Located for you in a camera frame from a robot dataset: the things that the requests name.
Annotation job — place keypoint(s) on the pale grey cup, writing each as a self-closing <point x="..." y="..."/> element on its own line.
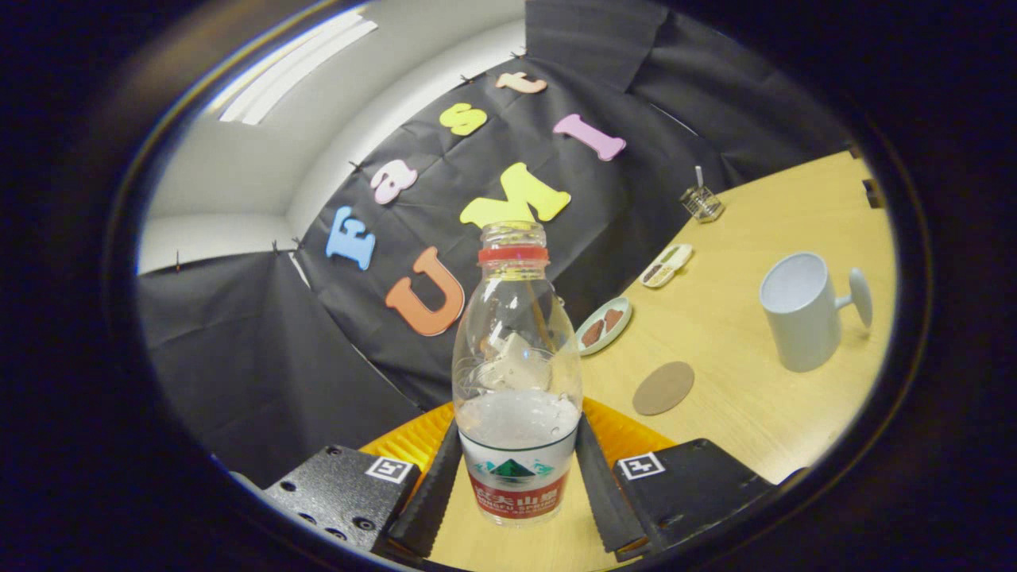
<point x="798" y="326"/>

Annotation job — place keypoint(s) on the white divided dish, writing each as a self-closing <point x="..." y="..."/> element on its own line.
<point x="675" y="258"/>

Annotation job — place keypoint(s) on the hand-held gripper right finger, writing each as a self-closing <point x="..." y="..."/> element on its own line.
<point x="604" y="492"/>

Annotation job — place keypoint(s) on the pale green plate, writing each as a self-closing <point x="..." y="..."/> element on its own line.
<point x="602" y="340"/>

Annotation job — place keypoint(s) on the black table clamp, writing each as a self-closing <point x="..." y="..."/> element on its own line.
<point x="872" y="193"/>

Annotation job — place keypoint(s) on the brown round coaster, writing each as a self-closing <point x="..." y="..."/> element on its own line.
<point x="663" y="388"/>

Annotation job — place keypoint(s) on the clear plastic juice bottle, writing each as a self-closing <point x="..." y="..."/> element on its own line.
<point x="516" y="413"/>

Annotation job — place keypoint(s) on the long ceiling light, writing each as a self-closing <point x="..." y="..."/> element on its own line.
<point x="294" y="67"/>

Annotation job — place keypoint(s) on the wooden table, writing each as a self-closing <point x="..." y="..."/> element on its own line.
<point x="731" y="429"/>

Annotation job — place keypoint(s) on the brown meat piece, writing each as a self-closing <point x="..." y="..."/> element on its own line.
<point x="613" y="318"/>
<point x="593" y="333"/>

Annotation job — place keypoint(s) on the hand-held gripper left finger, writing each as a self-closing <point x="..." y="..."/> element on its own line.
<point x="429" y="492"/>

